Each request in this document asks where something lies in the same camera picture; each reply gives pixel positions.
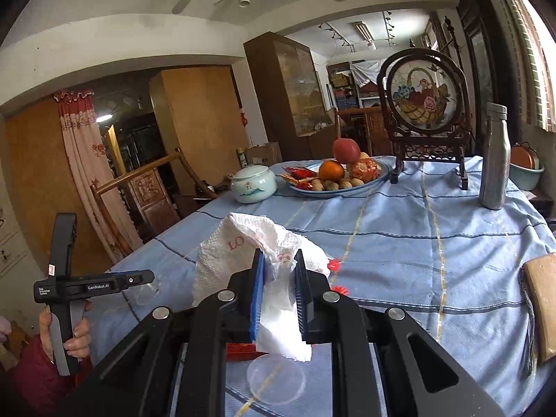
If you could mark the clear round plastic lid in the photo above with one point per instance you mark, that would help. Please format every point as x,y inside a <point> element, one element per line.
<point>278,382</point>

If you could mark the round embroidered wooden table screen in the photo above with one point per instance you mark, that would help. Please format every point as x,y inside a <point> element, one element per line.
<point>417,95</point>

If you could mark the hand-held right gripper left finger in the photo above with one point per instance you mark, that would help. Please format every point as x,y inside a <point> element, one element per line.
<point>257,299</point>

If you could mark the blue rimmed fruit plate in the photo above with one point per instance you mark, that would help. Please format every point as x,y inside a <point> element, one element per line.
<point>382,169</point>

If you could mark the red apple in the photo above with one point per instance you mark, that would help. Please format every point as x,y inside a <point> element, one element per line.
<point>346,151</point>

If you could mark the green plastic basin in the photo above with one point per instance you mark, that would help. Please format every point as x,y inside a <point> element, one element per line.
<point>525,178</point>

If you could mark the red gold ornamented ball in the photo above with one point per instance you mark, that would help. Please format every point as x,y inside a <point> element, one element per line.
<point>364,169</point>

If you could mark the silver metal bottle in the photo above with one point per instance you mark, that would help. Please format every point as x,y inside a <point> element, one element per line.
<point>495,160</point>

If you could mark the person's left hand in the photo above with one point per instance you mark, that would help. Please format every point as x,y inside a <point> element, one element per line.
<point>81,334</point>

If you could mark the pale green ceramic jar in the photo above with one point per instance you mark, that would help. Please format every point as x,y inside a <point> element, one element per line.
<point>254,186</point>

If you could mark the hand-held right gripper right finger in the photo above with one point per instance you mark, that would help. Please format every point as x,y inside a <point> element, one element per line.
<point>302,302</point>

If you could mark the glass door wooden cabinet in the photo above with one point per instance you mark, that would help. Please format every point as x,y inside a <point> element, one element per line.
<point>269,95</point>

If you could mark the carved wooden chair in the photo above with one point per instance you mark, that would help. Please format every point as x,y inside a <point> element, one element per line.
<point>152,191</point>

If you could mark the red foil packet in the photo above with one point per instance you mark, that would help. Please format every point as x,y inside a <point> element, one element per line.
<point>304,186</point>
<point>299,171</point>

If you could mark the dark wooden framed mirror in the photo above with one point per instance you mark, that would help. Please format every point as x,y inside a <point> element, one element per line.
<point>469,30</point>

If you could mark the orange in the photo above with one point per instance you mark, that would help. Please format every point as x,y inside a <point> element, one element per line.
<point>331,170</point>

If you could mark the floral pink curtain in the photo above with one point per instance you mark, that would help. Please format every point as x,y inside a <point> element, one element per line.
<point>80,147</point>

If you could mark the red and white small box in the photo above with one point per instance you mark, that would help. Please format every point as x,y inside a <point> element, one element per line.
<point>239,352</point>

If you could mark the walnut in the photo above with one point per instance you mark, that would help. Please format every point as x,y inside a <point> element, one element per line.
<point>318,185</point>
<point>345,183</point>
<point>332,186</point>
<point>357,182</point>

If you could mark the orange round lid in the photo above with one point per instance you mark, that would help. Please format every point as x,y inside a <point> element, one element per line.
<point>523,156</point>

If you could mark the person's left forearm red sleeve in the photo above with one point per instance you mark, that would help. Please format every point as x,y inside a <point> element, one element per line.
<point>39,382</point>

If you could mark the large light wooden wardrobe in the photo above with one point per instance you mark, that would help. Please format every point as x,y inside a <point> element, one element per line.
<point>195,117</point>

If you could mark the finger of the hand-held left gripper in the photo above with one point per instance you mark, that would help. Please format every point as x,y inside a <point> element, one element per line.
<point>134,279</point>

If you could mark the striped window curtain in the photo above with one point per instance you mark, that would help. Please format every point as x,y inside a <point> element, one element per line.
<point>534,74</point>

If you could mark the spray can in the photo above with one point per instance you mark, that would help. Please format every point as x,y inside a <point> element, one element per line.
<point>240,158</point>

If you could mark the red tassel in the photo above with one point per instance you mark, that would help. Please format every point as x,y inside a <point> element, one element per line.
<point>334,265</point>

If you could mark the blue striped tablecloth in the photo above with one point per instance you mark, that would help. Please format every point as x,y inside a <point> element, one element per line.
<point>391,247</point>

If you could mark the cardboard box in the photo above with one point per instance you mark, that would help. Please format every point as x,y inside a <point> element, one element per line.
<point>265,154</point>

